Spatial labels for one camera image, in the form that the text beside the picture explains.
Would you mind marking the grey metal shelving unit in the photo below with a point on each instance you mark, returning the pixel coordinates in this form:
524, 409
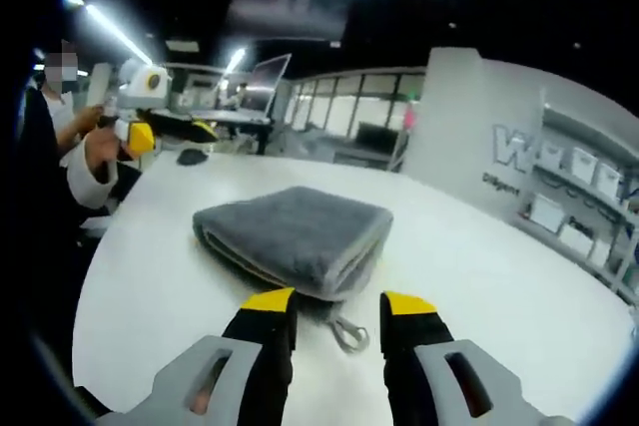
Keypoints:
589, 226

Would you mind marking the row of white storage boxes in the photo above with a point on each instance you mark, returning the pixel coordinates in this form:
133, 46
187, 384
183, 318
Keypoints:
584, 166

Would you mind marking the grey towel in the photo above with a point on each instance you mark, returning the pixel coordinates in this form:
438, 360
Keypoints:
294, 231

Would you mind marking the pink hanging item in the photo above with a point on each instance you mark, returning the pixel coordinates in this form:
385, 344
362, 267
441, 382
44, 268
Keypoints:
411, 118

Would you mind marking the person's dark clothing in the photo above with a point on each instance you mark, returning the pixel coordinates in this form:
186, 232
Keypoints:
35, 246

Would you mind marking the person's left hand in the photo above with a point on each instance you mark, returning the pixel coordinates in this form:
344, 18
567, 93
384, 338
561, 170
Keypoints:
102, 149

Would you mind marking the overhead dark monitor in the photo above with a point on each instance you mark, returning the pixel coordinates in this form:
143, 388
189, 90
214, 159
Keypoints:
294, 7

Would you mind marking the black round case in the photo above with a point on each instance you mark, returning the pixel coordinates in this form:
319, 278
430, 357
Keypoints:
192, 156

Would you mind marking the desk monitor with text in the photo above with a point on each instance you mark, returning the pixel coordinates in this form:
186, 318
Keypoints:
264, 84

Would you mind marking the ceiling light strip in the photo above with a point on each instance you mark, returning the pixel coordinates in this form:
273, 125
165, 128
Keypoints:
115, 29

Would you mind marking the small black monitor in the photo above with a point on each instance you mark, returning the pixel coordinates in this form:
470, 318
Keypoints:
374, 135

